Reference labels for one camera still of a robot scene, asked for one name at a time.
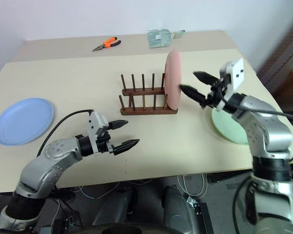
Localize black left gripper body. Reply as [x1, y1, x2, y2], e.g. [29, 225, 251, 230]
[96, 131, 116, 155]

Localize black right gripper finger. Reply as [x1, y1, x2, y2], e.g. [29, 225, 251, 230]
[193, 71, 221, 86]
[179, 84, 208, 108]

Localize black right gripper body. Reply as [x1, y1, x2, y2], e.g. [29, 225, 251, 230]
[201, 75, 232, 110]

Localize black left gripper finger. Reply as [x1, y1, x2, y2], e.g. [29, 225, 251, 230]
[111, 138, 141, 156]
[108, 119, 128, 132]

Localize brown wooden dish rack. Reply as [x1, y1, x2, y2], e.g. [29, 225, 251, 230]
[118, 73, 180, 116]

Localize pink plate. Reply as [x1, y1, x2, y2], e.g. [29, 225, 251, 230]
[164, 48, 182, 110]

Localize green plate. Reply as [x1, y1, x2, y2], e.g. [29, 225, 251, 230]
[211, 107, 250, 146]

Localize clear bag with green item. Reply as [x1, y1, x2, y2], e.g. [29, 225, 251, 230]
[146, 28, 173, 49]

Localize dark rounded shape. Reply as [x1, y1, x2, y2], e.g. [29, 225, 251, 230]
[163, 185, 198, 234]
[91, 187, 138, 227]

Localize flat black box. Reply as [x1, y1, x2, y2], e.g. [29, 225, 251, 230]
[207, 170, 253, 184]

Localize blue plate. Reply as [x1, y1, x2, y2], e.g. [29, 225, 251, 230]
[0, 97, 55, 147]

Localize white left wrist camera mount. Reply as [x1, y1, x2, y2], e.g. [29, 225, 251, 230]
[87, 111, 111, 156]

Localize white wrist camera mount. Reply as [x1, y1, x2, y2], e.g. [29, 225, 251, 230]
[215, 58, 245, 113]
[87, 111, 111, 156]

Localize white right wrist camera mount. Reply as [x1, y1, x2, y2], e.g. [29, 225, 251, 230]
[215, 58, 245, 113]

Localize white floor cable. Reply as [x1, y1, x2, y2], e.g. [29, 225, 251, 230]
[72, 179, 147, 199]
[177, 173, 209, 203]

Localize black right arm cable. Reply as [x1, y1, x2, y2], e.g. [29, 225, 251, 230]
[224, 98, 293, 120]

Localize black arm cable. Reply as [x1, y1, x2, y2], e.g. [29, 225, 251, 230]
[224, 98, 293, 120]
[36, 109, 94, 157]

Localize small green-handled tool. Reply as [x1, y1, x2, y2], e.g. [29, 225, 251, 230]
[171, 29, 186, 39]

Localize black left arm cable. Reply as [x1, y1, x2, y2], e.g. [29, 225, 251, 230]
[36, 109, 94, 157]

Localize orange-handled pliers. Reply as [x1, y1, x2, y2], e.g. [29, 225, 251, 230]
[92, 36, 122, 52]

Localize black metal bracket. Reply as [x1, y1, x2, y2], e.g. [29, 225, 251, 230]
[187, 196, 214, 234]

